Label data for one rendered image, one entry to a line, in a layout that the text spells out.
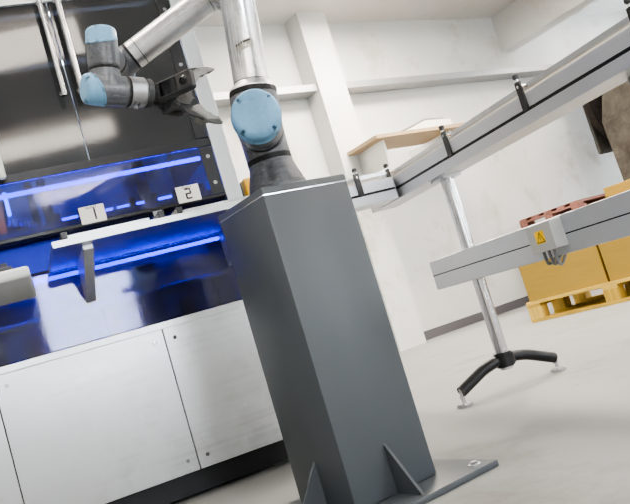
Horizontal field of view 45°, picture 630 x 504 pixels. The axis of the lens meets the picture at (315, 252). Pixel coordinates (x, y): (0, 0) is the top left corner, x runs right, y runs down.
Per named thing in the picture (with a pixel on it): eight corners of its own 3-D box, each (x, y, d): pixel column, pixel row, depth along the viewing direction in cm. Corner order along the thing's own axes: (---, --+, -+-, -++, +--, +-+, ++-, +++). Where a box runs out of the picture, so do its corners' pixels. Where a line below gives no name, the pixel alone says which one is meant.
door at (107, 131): (90, 160, 261) (46, 3, 266) (208, 138, 277) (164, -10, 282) (90, 159, 260) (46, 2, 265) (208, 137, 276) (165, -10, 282)
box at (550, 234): (532, 255, 240) (524, 228, 240) (545, 251, 242) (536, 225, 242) (556, 248, 229) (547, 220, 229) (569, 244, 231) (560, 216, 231)
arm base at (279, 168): (318, 181, 190) (307, 144, 191) (268, 190, 182) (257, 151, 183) (289, 198, 203) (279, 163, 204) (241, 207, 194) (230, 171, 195)
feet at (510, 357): (453, 408, 277) (441, 372, 278) (557, 368, 296) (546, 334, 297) (464, 408, 269) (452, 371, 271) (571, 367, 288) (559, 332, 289)
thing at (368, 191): (245, 234, 283) (234, 194, 285) (235, 242, 297) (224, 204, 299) (400, 196, 309) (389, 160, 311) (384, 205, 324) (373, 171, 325)
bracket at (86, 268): (86, 303, 250) (76, 265, 251) (95, 300, 251) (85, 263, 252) (93, 288, 219) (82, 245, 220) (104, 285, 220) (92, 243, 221)
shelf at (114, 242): (50, 275, 255) (48, 270, 255) (242, 229, 282) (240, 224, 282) (52, 248, 211) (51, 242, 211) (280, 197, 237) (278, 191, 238)
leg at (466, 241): (490, 372, 286) (430, 181, 292) (509, 365, 289) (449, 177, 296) (504, 371, 277) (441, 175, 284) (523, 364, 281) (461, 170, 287)
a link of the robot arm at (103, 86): (86, 64, 175) (90, 99, 175) (131, 68, 182) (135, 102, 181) (76, 75, 182) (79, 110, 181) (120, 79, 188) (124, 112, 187)
